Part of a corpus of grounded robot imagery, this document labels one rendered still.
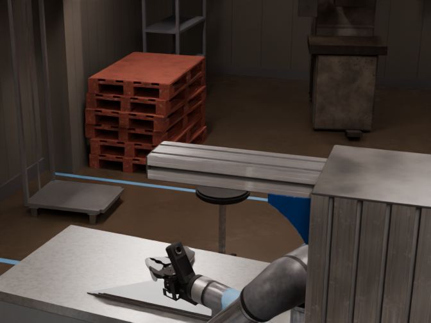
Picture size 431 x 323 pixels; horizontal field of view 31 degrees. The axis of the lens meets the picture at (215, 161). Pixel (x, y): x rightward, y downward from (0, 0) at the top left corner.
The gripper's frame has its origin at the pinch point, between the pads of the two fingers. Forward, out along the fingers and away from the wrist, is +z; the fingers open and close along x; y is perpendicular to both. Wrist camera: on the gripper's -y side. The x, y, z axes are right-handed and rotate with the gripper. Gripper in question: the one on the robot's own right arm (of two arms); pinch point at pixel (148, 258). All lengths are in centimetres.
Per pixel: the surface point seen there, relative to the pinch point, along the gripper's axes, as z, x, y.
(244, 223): 198, 255, 182
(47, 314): 60, -2, 46
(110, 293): 45, 16, 41
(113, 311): 38, 11, 42
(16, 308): 73, -7, 46
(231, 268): 28, 63, 50
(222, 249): 149, 180, 146
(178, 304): 22, 28, 42
